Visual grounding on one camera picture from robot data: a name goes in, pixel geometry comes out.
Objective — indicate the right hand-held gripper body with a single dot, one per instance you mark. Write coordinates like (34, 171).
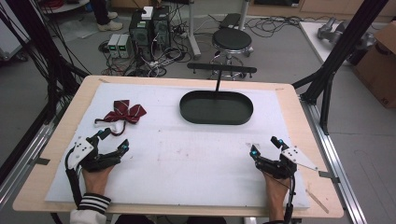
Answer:
(281, 166)

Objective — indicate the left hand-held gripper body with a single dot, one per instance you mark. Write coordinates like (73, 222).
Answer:
(81, 151)

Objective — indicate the person's right hand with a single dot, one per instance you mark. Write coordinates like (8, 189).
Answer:
(277, 188)

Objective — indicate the person's left hand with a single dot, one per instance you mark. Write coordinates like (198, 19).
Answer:
(96, 180)

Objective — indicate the dark red bow tie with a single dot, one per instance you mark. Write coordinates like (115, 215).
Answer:
(126, 112)

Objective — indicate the grey tape piece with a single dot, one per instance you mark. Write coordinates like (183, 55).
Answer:
(40, 161)
(329, 176)

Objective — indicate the thin wooden stick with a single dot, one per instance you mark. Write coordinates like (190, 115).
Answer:
(317, 201)

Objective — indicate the black oval tray with stand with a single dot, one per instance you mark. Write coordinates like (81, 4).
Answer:
(216, 109)

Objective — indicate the white foam mat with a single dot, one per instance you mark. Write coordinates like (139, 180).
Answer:
(186, 168)

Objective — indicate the grey power supply unit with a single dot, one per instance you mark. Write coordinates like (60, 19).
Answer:
(125, 46)
(113, 45)

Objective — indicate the black computer tower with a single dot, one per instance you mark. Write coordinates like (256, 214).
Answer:
(140, 34)
(162, 29)

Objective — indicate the white side table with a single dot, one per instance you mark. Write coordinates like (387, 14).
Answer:
(313, 37)

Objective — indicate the black round stool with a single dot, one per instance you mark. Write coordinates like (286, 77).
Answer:
(232, 40)

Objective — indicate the brown cardboard box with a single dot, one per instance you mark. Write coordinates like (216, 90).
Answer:
(378, 68)

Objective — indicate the white box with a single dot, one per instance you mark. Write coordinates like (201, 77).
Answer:
(147, 13)

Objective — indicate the flat black device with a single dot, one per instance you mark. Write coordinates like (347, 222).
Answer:
(230, 20)

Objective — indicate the grey desk leg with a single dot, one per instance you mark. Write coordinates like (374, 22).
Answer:
(193, 31)
(244, 14)

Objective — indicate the round grey table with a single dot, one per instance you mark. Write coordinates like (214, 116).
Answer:
(65, 5)

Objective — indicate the aluminium rail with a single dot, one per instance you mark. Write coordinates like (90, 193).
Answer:
(337, 174)
(21, 161)

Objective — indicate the black frame strut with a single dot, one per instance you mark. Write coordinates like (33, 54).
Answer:
(345, 46)
(40, 46)

